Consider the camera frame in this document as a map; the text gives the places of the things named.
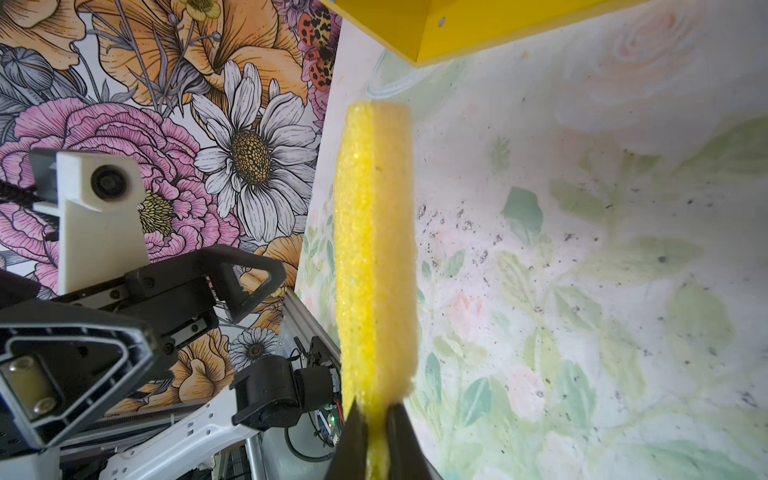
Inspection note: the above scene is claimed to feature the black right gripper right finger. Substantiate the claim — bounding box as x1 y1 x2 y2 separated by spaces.
386 403 441 480

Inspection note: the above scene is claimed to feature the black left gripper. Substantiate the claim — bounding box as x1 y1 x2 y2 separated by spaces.
1 245 286 450

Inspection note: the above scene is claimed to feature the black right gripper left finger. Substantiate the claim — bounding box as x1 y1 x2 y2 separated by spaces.
324 401 368 480

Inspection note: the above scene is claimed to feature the bright yellow sponge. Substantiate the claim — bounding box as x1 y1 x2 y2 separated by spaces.
333 101 418 479

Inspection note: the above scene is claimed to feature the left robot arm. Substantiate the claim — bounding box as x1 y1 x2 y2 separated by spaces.
1 245 340 479

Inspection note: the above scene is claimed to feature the yellow shelf with coloured boards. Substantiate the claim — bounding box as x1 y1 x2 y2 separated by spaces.
324 0 636 68

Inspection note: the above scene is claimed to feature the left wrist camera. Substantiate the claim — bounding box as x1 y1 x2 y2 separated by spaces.
29 149 150 294

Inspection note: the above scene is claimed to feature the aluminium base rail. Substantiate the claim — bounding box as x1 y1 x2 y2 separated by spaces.
59 291 344 479

